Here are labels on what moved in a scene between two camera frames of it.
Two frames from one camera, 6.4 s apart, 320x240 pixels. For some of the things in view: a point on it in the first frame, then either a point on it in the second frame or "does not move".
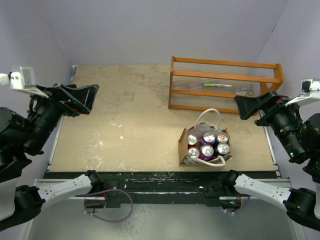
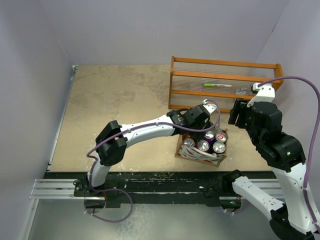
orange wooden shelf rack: [212, 85] does not move
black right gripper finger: [248, 105] → [234, 112]
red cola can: [193, 152] → [189, 142]
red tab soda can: [222, 137] does not move
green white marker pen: [217, 85] does not move
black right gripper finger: [248, 106] → [242, 119]
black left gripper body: [49, 111] → [195, 126]
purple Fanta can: [206, 152] → [203, 145]
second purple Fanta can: [208, 138] does not move
